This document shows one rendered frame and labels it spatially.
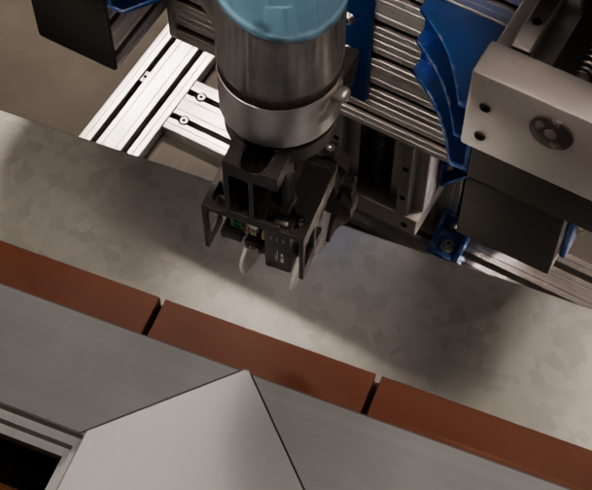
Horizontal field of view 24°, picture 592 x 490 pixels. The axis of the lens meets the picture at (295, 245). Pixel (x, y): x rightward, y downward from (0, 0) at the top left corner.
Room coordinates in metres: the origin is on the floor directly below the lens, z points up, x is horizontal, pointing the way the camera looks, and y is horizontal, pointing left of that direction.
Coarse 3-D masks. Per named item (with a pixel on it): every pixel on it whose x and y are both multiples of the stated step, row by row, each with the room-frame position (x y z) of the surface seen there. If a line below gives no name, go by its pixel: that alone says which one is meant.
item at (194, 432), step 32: (128, 416) 0.42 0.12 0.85; (160, 416) 0.42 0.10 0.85; (192, 416) 0.42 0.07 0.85; (224, 416) 0.42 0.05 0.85; (256, 416) 0.42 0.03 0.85; (128, 448) 0.40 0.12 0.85; (160, 448) 0.40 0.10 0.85; (192, 448) 0.40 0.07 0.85; (224, 448) 0.40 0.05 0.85; (256, 448) 0.40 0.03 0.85; (224, 480) 0.37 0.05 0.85; (256, 480) 0.37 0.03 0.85; (288, 480) 0.37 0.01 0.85
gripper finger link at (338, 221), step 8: (344, 176) 0.52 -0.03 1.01; (352, 176) 0.52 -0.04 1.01; (344, 184) 0.52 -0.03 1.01; (352, 184) 0.52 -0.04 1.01; (344, 192) 0.52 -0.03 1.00; (352, 192) 0.52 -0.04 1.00; (336, 200) 0.51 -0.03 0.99; (344, 200) 0.51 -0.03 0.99; (352, 200) 0.52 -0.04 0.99; (328, 208) 0.52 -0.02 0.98; (336, 208) 0.51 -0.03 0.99; (344, 208) 0.51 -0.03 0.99; (352, 208) 0.51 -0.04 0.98; (336, 216) 0.51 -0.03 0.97; (344, 216) 0.51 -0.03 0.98; (336, 224) 0.52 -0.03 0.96; (344, 224) 0.52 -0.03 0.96; (328, 232) 0.51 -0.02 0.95; (328, 240) 0.52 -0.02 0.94
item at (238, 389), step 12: (240, 372) 0.46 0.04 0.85; (216, 384) 0.45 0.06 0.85; (228, 384) 0.45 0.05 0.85; (240, 384) 0.45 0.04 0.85; (252, 384) 0.45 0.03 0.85; (216, 396) 0.44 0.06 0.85; (228, 396) 0.44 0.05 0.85; (240, 396) 0.44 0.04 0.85; (252, 396) 0.44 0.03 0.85; (252, 408) 0.43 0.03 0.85; (264, 408) 0.43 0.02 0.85
